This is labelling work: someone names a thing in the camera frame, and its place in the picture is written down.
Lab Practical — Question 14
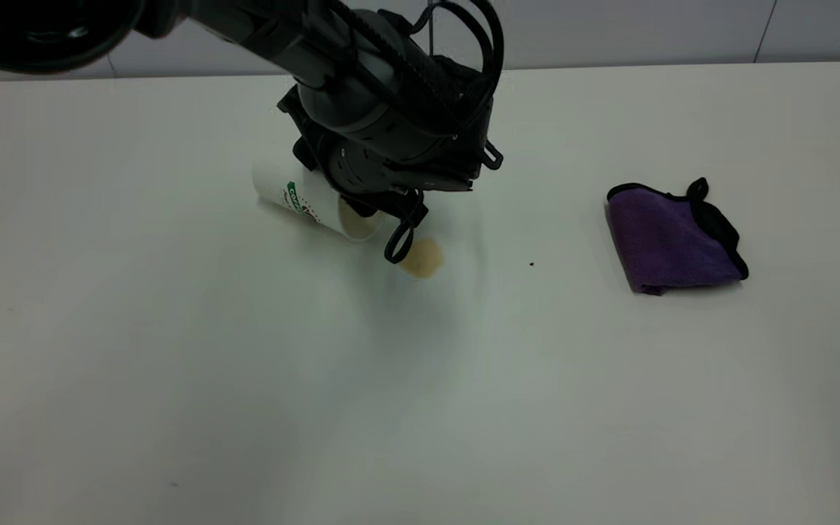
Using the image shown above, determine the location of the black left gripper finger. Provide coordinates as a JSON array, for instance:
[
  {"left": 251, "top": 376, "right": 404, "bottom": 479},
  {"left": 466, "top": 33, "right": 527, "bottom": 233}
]
[
  {"left": 383, "top": 190, "right": 430, "bottom": 265},
  {"left": 338, "top": 192, "right": 386, "bottom": 220}
]

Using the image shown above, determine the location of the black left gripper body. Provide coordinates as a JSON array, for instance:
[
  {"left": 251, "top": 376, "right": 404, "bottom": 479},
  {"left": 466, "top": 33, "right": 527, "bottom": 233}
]
[{"left": 292, "top": 130, "right": 429, "bottom": 216}]

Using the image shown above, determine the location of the white paper coffee cup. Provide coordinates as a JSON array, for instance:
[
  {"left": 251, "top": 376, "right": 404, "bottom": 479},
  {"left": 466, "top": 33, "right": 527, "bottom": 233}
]
[{"left": 251, "top": 146, "right": 386, "bottom": 243}]

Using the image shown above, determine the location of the purple cloth with black trim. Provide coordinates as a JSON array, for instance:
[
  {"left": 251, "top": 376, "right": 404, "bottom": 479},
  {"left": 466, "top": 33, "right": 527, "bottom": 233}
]
[{"left": 604, "top": 177, "right": 750, "bottom": 296}]

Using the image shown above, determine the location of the light brown coffee spill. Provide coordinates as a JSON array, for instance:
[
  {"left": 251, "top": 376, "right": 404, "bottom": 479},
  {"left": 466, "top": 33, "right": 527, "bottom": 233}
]
[{"left": 398, "top": 238, "right": 445, "bottom": 279}]

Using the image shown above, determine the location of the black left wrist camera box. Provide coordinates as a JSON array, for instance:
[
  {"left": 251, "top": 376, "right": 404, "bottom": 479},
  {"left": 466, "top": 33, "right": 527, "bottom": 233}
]
[{"left": 420, "top": 57, "right": 505, "bottom": 193}]

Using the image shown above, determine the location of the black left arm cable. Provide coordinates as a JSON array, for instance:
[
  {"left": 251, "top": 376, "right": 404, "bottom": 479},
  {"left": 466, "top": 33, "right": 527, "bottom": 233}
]
[{"left": 325, "top": 0, "right": 506, "bottom": 110}]

